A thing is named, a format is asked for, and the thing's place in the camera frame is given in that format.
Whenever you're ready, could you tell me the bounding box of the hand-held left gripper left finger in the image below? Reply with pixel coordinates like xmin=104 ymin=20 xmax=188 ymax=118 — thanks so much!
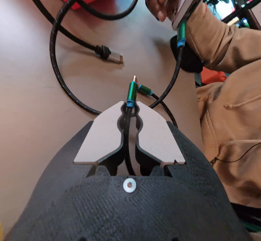
xmin=74 ymin=101 xmax=126 ymax=163

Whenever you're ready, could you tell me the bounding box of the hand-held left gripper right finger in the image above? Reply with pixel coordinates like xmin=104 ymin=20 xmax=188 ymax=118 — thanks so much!
xmin=136 ymin=101 xmax=186 ymax=164

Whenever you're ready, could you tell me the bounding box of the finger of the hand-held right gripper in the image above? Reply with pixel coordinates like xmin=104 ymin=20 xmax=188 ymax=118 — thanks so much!
xmin=171 ymin=0 xmax=206 ymax=30

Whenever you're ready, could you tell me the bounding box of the person's right forearm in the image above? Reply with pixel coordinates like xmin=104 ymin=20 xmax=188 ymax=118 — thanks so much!
xmin=184 ymin=2 xmax=261 ymax=74

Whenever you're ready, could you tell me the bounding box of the person's right hand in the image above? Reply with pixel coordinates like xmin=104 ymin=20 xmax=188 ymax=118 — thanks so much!
xmin=145 ymin=0 xmax=179 ymax=22

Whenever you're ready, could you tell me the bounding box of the black chair armrest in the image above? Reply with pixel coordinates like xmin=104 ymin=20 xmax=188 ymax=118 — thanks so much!
xmin=170 ymin=35 xmax=204 ymax=73

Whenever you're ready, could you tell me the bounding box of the person's beige hoodie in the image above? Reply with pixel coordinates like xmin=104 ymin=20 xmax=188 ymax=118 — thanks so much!
xmin=196 ymin=66 xmax=261 ymax=209

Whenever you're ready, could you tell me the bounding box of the black earphone wire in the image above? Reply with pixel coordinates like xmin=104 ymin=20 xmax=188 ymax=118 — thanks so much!
xmin=212 ymin=142 xmax=261 ymax=164

